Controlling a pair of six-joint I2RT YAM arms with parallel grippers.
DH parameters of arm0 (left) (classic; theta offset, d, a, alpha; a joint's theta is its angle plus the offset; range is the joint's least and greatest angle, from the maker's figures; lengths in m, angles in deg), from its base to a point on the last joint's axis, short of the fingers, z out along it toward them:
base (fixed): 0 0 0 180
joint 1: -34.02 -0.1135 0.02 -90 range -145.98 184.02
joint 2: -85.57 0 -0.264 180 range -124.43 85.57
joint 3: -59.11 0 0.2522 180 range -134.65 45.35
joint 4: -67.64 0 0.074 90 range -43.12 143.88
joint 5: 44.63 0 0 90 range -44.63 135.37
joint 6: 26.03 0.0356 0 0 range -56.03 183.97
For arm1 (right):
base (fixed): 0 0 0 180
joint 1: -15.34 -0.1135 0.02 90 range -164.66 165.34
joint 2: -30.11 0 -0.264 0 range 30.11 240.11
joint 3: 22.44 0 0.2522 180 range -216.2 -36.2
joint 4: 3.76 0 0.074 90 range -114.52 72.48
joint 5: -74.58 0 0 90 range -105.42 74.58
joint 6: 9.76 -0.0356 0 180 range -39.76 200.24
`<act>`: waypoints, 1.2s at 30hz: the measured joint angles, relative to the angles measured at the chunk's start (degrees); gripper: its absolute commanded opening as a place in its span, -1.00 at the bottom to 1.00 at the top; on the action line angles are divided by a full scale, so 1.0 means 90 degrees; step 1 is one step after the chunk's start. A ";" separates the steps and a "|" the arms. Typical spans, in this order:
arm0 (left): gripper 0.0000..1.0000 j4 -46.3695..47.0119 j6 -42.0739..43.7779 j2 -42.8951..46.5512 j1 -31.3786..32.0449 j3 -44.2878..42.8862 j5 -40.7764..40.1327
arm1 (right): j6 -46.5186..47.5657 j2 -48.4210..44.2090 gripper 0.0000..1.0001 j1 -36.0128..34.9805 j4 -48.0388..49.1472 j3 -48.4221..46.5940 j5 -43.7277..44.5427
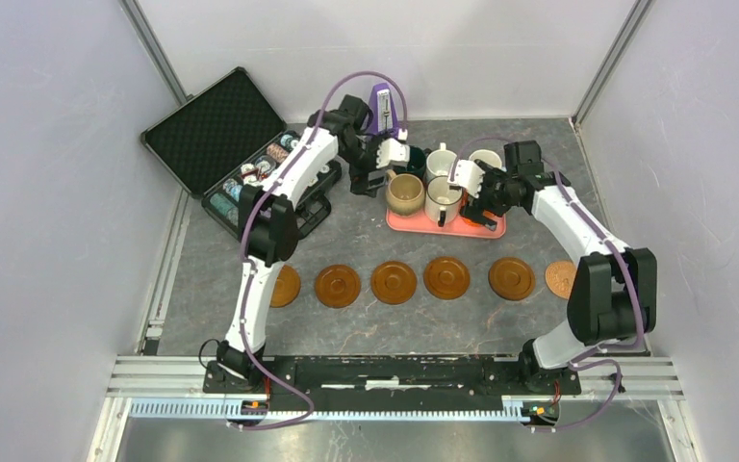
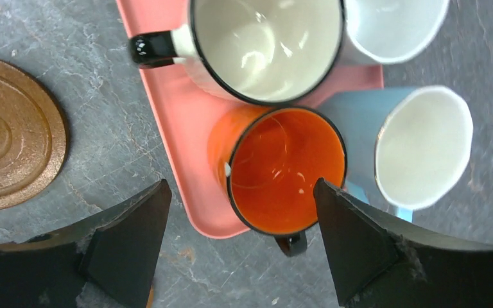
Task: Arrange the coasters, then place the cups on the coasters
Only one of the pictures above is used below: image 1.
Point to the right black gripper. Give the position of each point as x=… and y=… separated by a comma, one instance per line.
x=474, y=207

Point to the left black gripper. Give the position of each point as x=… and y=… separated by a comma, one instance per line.
x=359, y=183

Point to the beige ceramic mug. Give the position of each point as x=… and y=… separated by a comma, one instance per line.
x=405, y=194

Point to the orange mug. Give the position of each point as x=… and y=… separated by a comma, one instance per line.
x=471, y=220

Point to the pink tray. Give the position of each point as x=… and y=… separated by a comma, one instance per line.
x=421, y=223

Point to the wooden coaster five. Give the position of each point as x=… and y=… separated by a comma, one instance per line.
x=511, y=278

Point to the woven rattan coaster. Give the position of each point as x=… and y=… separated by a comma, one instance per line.
x=560, y=276

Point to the wooden coaster four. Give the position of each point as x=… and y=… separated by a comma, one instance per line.
x=446, y=277

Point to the wooden coaster two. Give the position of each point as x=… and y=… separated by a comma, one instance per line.
x=393, y=282

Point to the wooden coaster three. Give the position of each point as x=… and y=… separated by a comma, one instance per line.
x=337, y=286

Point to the wooden coaster one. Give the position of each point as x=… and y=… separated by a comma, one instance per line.
x=287, y=287

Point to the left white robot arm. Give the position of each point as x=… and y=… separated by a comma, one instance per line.
x=269, y=230

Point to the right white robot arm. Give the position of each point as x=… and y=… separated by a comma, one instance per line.
x=613, y=296

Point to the light blue mug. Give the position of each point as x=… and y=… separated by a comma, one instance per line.
x=487, y=156

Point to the purple metronome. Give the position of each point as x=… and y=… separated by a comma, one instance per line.
x=383, y=117

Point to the dark green mug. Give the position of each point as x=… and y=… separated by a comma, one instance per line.
x=417, y=162

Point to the white mug black rim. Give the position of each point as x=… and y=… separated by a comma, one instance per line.
x=442, y=202

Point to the black poker chip case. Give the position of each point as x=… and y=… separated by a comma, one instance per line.
x=225, y=137

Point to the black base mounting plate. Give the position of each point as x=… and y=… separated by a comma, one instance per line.
x=366, y=383

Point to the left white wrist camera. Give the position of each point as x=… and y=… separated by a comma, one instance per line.
x=392, y=153

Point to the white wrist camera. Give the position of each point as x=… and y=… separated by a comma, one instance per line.
x=392, y=153
x=466, y=175

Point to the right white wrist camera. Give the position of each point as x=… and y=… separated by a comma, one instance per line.
x=466, y=175

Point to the aluminium frame rail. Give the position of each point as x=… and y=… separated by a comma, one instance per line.
x=172, y=387

